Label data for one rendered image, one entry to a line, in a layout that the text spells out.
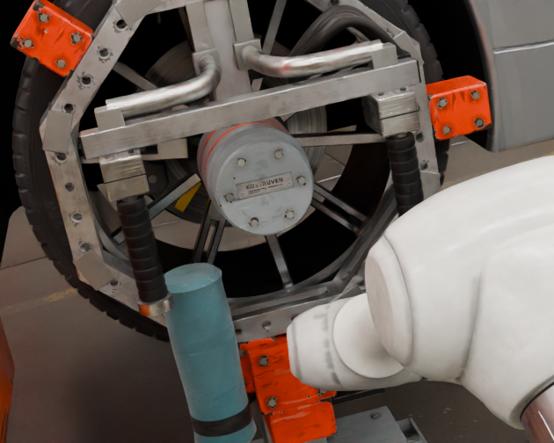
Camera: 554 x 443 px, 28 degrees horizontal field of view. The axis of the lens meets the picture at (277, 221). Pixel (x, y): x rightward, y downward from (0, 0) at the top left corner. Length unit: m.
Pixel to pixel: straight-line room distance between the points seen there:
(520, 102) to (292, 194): 0.48
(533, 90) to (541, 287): 1.03
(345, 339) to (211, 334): 0.26
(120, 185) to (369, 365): 0.36
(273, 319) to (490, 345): 0.90
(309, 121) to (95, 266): 0.44
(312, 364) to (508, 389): 0.58
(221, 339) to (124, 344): 1.73
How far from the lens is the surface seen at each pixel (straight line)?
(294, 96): 1.35
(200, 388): 1.53
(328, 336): 1.31
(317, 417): 1.71
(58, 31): 1.50
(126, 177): 1.32
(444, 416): 2.53
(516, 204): 0.79
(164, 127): 1.34
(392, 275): 0.77
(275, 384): 1.67
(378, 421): 2.09
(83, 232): 1.56
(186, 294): 1.47
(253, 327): 1.64
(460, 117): 1.62
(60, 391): 3.05
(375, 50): 1.37
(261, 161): 1.41
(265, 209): 1.43
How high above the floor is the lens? 1.26
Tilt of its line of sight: 19 degrees down
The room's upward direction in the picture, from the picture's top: 11 degrees counter-clockwise
